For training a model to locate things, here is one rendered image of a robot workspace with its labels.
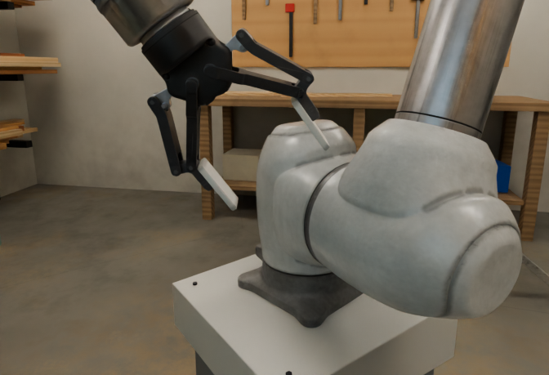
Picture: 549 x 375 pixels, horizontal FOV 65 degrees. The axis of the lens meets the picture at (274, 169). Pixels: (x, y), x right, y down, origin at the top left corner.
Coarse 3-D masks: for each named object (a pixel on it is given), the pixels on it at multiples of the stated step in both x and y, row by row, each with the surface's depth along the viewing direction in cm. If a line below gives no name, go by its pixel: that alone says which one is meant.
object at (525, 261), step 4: (524, 256) 199; (524, 260) 198; (528, 260) 198; (524, 264) 198; (528, 264) 198; (532, 264) 198; (532, 268) 198; (536, 268) 198; (540, 268) 201; (536, 272) 198; (540, 272) 198; (544, 272) 199; (540, 276) 198; (544, 276) 198; (548, 276) 197; (544, 280) 198; (548, 280) 198; (548, 284) 198
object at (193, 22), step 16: (192, 16) 44; (160, 32) 43; (176, 32) 43; (192, 32) 44; (208, 32) 46; (144, 48) 45; (160, 48) 44; (176, 48) 44; (192, 48) 44; (208, 48) 46; (224, 48) 46; (160, 64) 45; (176, 64) 44; (192, 64) 47; (208, 64) 47; (224, 64) 47; (176, 80) 47; (208, 80) 47; (176, 96) 48; (208, 96) 48
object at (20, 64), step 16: (0, 0) 299; (16, 0) 321; (0, 64) 282; (16, 64) 295; (32, 64) 309; (48, 64) 326; (0, 80) 318; (16, 80) 315; (0, 128) 299; (16, 128) 324; (32, 128) 345; (0, 144) 292; (16, 144) 328; (32, 144) 332
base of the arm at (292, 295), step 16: (256, 272) 73; (272, 272) 67; (256, 288) 70; (272, 288) 67; (288, 288) 65; (304, 288) 64; (320, 288) 64; (336, 288) 65; (352, 288) 67; (288, 304) 64; (304, 304) 63; (320, 304) 63; (336, 304) 64; (304, 320) 61; (320, 320) 61
